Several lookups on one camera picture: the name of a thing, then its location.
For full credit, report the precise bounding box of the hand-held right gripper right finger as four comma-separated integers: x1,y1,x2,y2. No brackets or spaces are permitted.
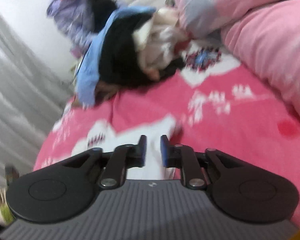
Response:
160,135,243,189

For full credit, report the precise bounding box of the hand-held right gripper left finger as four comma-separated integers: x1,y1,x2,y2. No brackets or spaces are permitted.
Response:
61,135,147,189

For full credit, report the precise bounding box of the white button shirt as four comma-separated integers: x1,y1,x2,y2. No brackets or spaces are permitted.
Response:
126,120,183,180

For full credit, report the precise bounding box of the light blue garment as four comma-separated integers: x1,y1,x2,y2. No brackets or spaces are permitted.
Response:
75,6,157,107

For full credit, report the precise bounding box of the black garment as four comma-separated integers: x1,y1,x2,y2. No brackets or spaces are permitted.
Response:
97,12,186,88

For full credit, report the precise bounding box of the white checked garment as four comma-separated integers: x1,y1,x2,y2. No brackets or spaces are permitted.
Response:
134,7,190,80

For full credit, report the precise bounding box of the grey curtain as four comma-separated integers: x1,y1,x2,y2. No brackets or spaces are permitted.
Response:
0,2,76,181

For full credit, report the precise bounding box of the pink patterned quilt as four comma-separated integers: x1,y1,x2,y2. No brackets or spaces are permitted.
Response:
172,0,300,121

